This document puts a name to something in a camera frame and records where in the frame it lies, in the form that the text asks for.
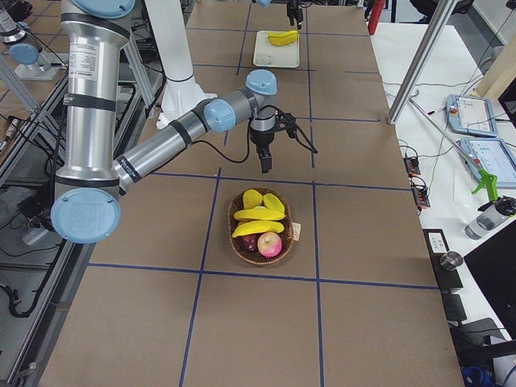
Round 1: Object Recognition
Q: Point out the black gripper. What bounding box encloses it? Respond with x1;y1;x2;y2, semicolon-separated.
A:
286;0;303;30
250;131;274;173

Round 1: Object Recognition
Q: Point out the yellow banana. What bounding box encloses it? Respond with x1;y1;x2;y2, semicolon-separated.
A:
231;220;285;238
233;209;285;221
267;31;298;47
269;30;298;43

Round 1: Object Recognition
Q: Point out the yellow lemon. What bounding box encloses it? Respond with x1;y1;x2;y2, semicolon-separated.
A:
242;189;263;210

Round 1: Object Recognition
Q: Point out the red cylinder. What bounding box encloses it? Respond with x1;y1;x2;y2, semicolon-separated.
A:
368;0;385;35

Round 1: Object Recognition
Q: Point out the red pink apple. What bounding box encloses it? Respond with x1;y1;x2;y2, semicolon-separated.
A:
257;231;282;258

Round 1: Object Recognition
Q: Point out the steel cup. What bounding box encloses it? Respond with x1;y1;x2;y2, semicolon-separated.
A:
439;251;464;271

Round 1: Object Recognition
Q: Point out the aluminium frame post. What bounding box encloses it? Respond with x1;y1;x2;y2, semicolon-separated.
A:
387;0;458;125

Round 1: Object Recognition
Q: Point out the teach pendant tablet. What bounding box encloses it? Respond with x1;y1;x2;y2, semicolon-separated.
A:
445;94;498;138
459;138;515;189

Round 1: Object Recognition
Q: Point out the black label box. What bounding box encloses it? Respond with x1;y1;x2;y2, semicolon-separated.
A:
422;229;463;293

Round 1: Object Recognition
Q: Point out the clear water bottle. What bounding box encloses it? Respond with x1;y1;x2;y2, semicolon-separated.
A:
464;196;515;240

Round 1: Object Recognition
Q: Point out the brown wicker basket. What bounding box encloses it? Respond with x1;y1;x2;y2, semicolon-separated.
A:
227;188;294;265

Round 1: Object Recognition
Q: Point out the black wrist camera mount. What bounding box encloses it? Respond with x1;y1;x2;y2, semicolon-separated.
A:
275;112;318;154

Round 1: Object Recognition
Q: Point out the yellow mango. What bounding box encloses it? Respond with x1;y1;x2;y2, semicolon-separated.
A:
263;193;285;214

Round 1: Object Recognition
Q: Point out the paper basket tag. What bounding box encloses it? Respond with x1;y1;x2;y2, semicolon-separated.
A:
292;223;302;241

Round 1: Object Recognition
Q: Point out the dark red fruit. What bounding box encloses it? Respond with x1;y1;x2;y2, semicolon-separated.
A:
240;234;259;252

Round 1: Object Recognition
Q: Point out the far teach pendant tablet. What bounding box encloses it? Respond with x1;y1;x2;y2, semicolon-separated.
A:
445;94;498;138

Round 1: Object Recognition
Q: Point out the near teach pendant tablet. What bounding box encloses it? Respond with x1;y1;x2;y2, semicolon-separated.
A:
459;138;515;189

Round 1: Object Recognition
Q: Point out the grey bear serving tray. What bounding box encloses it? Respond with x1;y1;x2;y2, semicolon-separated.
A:
252;31;300;69

